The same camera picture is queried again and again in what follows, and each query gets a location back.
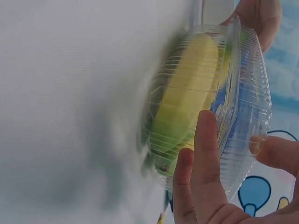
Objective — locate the person's left hand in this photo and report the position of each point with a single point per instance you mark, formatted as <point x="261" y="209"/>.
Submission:
<point x="259" y="18"/>

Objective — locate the person's right hand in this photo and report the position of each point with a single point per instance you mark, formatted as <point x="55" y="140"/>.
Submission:
<point x="210" y="186"/>

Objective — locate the person's left fingers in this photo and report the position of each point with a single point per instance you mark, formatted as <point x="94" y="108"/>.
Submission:
<point x="266" y="30"/>

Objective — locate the clear plastic clamshell container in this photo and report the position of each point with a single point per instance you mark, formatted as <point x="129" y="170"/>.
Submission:
<point x="245" y="98"/>

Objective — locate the yellow green banana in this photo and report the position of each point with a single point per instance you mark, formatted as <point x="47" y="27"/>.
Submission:
<point x="175" y="161"/>
<point x="187" y="93"/>

